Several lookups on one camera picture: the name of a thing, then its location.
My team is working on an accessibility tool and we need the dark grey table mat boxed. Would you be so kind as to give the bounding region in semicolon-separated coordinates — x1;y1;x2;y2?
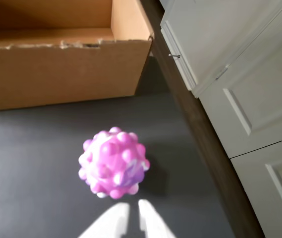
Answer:
0;56;233;238

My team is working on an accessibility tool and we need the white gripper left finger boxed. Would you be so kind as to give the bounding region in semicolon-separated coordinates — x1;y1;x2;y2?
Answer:
77;202;130;238

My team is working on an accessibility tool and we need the white panelled cabinet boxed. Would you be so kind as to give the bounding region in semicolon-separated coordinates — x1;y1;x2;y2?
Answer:
159;0;282;238

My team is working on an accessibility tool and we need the brown cardboard box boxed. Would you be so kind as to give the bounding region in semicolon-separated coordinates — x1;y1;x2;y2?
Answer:
0;0;155;114

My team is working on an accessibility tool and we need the pink purple bumpy ball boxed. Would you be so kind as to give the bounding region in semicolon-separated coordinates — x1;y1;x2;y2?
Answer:
78;126;151;200

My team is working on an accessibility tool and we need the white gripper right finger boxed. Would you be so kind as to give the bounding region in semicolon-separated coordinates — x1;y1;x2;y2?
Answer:
138;199;177;238

